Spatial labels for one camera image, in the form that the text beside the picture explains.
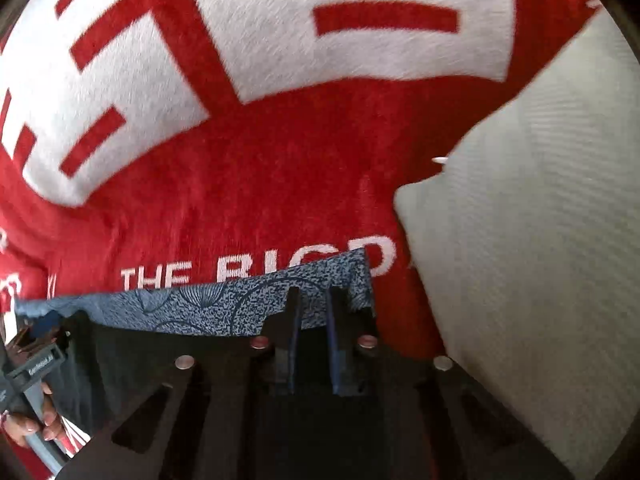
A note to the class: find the person's left hand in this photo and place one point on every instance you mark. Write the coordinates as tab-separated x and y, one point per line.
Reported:
22	432

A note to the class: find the red printed blanket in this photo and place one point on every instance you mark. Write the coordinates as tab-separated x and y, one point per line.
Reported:
250	185

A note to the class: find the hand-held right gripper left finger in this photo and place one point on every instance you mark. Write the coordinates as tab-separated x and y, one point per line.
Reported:
289	342

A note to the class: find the black pants with blue waistband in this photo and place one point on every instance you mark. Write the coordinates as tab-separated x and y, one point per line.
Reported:
200	305

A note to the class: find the white pillow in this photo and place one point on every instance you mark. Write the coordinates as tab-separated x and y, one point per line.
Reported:
525	235

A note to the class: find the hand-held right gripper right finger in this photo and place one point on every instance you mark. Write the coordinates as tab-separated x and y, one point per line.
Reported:
342	360

